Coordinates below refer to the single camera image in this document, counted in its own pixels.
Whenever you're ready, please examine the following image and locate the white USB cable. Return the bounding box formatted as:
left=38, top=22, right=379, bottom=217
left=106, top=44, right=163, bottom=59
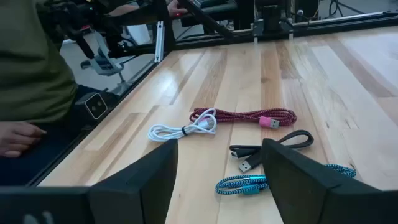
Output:
left=147, top=108, right=218, bottom=143

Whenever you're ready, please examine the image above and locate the person's hand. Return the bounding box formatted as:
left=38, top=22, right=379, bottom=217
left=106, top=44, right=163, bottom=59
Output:
left=167, top=0, right=189, bottom=18
left=0, top=121, right=48, bottom=159

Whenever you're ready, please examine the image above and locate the blue braided USB cable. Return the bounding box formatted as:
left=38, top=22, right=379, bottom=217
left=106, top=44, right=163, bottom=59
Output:
left=215, top=164, right=358, bottom=196

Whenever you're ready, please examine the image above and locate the black table-level camera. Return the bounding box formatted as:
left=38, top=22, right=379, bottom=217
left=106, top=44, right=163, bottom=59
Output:
left=74, top=91, right=119, bottom=125

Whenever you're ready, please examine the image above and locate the black aluminium table frame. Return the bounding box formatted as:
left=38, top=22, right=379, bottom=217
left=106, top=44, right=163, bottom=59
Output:
left=26, top=9, right=398, bottom=187

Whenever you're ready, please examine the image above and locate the person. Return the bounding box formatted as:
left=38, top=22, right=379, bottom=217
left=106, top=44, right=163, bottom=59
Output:
left=0, top=0, right=103, bottom=187

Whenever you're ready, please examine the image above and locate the black USB cable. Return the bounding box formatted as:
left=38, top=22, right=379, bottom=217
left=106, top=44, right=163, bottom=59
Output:
left=229, top=129, right=315, bottom=174

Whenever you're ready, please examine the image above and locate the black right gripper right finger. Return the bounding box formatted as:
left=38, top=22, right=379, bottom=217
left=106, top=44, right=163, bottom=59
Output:
left=261, top=138, right=398, bottom=224

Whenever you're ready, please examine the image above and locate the silver metal bracket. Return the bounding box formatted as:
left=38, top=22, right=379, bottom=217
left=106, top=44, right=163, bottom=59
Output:
left=154, top=21, right=165, bottom=63

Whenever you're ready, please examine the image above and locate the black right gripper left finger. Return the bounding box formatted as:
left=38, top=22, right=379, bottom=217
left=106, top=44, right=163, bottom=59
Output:
left=0, top=138, right=180, bottom=224

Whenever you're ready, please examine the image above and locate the red braided USB cable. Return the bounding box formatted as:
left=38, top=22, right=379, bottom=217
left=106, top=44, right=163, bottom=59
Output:
left=188, top=107, right=298, bottom=129

